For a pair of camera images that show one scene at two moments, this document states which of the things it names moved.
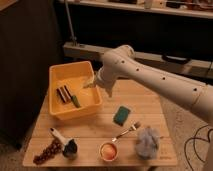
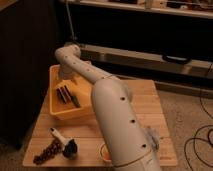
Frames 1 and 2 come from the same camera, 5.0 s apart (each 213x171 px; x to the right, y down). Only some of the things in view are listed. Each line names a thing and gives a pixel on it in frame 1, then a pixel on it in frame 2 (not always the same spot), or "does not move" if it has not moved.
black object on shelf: x=175 y=59 does not move
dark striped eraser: x=64 y=94 does not move
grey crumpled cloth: x=147 y=143 does not move
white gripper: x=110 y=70 to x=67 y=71
